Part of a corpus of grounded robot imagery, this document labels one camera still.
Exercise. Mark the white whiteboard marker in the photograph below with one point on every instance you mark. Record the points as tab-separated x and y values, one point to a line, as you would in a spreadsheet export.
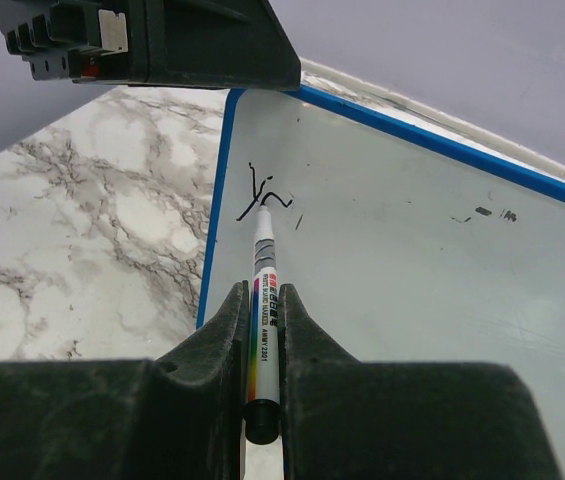
262	407

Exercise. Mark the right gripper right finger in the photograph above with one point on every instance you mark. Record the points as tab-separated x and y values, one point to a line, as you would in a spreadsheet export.
343	418

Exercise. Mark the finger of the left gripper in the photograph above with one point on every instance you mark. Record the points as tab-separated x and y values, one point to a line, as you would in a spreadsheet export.
221	44

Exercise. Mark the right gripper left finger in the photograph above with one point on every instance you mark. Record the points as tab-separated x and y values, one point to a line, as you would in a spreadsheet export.
176	417

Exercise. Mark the blue framed whiteboard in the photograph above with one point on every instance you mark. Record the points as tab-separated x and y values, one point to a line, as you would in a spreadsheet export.
403	244

